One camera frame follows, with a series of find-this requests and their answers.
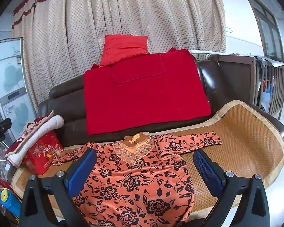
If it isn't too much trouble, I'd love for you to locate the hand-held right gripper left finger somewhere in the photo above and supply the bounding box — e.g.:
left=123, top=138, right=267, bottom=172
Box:
left=19, top=148, right=97, bottom=227

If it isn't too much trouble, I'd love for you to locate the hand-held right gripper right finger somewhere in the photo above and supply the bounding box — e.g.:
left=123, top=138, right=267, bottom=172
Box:
left=193, top=149, right=271, bottom=227

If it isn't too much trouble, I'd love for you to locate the orange floral shirt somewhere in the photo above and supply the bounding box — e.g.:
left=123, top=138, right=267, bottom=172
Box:
left=51, top=131, right=222, bottom=227

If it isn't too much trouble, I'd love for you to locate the red tin box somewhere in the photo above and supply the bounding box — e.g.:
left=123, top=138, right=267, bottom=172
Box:
left=22, top=132, right=64, bottom=176

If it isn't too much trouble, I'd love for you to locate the white refrigerator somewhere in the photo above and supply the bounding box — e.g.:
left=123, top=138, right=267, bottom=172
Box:
left=0, top=37, right=36, bottom=142

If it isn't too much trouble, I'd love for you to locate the brown leather sofa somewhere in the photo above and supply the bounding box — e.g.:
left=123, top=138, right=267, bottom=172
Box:
left=8, top=60, right=284, bottom=187

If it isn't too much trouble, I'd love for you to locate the white object at left edge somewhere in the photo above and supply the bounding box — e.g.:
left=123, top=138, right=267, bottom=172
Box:
left=4, top=110, right=65, bottom=167

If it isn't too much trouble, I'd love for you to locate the woven bamboo mat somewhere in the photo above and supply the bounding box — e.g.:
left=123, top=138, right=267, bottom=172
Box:
left=11, top=100, right=284, bottom=220

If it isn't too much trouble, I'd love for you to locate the blue yellow toy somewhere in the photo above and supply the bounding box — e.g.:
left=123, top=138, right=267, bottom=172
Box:
left=0, top=188, right=23, bottom=218

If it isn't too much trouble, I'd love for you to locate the red blanket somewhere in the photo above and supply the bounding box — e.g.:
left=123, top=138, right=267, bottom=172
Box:
left=83, top=48, right=212, bottom=135

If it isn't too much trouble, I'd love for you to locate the brown wooden crib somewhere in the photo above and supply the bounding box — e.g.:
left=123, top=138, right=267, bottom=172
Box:
left=208, top=54, right=284, bottom=120

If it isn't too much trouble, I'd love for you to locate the red pillow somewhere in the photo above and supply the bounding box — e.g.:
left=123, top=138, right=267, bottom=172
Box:
left=98, top=34, right=149, bottom=67

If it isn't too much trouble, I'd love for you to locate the brown framed window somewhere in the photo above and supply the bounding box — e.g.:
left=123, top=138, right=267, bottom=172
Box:
left=243, top=0, right=284, bottom=63

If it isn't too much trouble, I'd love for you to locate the beige dotted curtain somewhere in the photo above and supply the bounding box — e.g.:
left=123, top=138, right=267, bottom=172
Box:
left=11, top=0, right=226, bottom=109

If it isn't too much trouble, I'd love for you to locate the white rail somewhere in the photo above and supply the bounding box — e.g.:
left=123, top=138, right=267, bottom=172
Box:
left=189, top=50, right=225, bottom=55

